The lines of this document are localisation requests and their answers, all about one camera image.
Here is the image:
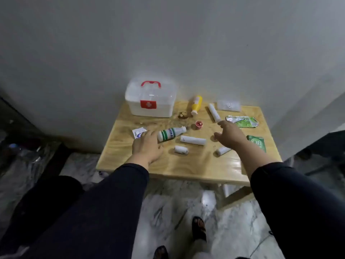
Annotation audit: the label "person's left black sandal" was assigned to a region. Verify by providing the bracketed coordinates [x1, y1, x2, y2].
[153, 245, 169, 259]

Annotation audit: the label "green foil sachet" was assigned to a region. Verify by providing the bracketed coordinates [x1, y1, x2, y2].
[226, 115, 259, 128]

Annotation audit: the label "long white gauze roll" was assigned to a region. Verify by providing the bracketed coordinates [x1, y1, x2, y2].
[207, 103, 221, 123]

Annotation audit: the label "small white sachet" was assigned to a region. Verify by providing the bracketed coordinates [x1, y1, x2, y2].
[132, 127, 147, 140]

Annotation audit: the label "clear plastic packet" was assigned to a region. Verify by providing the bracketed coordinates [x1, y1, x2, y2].
[217, 99, 241, 112]

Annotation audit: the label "plastic bottle blue cap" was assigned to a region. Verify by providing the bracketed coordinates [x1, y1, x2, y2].
[7, 142, 41, 163]

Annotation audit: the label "white bottle green stripes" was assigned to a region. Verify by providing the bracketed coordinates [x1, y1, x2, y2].
[157, 126, 187, 142]

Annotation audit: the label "green yellow medicine box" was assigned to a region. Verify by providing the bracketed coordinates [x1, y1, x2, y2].
[247, 135, 267, 153]

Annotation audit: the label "person's right black sandal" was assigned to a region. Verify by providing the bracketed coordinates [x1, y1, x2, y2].
[192, 216, 207, 242]

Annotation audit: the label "person's black sandal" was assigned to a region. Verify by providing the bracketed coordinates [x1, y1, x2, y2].
[192, 216, 207, 242]
[153, 245, 169, 259]

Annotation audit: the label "wooden table leg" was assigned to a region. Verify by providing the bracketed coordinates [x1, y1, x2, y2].
[217, 185, 254, 209]

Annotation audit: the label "yellow bottle white cap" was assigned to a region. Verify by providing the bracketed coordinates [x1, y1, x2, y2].
[190, 95, 203, 116]

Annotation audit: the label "wooden table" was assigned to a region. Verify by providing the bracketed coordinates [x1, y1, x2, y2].
[96, 101, 283, 186]

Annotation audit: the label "person's dark clothing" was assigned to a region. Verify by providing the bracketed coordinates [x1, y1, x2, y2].
[0, 175, 84, 251]

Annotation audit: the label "person's left forearm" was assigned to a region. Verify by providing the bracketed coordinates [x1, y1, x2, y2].
[21, 155, 150, 259]

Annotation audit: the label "person's right hand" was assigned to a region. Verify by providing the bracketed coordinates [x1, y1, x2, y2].
[213, 120, 247, 150]

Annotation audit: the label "person's left hand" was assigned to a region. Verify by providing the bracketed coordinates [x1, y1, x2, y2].
[129, 129, 164, 169]

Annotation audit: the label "white first aid box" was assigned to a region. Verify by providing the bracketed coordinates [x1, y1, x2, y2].
[125, 77, 178, 118]

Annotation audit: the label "person's right forearm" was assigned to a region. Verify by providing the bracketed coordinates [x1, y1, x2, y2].
[233, 140, 345, 259]

